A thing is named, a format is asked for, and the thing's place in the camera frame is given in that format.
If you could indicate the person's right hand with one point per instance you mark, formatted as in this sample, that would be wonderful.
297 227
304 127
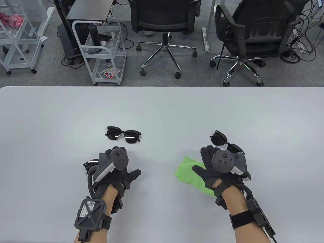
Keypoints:
208 174

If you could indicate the person's left hand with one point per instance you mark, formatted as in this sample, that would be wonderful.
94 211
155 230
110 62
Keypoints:
133 176

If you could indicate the grey handheld controller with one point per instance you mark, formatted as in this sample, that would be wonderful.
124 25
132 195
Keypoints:
119 158
222 160

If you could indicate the green cleaning cloth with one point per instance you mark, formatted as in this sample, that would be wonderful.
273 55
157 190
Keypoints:
186 172

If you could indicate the black sunglasses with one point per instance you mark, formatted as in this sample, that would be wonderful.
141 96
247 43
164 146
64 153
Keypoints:
88 163
112 134
218 139

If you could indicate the person's right forearm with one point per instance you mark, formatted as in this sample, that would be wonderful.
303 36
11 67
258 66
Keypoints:
235 202

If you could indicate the black wrist sensor pack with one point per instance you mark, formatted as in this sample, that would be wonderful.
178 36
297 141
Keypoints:
88 212
243 219

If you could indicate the red and white packet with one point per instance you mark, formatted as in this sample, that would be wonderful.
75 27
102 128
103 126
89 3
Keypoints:
111 73

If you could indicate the white metal rolling cart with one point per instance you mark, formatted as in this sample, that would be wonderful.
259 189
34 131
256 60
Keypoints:
105 55
20 67

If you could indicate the small white round object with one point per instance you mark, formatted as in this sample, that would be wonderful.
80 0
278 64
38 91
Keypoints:
103 43

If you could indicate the white desk leg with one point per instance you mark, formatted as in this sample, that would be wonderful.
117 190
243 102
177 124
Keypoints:
205 38
45 22

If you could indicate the small black box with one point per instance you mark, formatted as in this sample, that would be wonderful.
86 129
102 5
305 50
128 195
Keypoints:
105 37

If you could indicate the black bottle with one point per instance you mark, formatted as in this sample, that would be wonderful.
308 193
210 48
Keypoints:
94 35

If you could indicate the black computer tower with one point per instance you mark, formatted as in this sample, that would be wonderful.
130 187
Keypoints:
67 43

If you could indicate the black mesh office chair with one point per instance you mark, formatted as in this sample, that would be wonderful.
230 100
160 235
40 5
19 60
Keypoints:
260 30
162 15

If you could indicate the white power strip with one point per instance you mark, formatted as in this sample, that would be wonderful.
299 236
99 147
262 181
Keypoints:
301 48

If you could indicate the dark side table top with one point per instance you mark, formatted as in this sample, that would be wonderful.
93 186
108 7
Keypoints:
88 11

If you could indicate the pink cloth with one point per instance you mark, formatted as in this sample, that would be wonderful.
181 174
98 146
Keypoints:
14 20

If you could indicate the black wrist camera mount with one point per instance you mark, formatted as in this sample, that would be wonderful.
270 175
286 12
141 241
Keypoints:
221 200
117 205

